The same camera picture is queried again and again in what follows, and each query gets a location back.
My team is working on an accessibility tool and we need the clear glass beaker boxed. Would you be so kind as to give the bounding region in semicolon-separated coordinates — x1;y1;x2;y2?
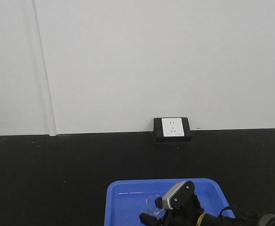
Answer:
146;195;165;218

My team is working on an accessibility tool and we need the black camera cable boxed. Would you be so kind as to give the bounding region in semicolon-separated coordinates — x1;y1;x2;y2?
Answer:
218;205;262;221

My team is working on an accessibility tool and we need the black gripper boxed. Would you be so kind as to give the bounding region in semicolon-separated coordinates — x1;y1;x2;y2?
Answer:
139;194;204;226

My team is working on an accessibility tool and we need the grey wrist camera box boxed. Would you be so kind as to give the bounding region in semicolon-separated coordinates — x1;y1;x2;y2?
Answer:
162;181;195;210

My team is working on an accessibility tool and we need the blue plastic tray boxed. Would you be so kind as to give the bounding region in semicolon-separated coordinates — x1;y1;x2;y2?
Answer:
104;178;229;226

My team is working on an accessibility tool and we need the white wall power socket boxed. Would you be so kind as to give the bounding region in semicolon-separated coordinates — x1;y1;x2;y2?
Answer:
153;117;192;144

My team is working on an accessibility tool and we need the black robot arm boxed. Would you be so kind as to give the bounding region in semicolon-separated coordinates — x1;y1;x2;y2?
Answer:
155;196;275;226

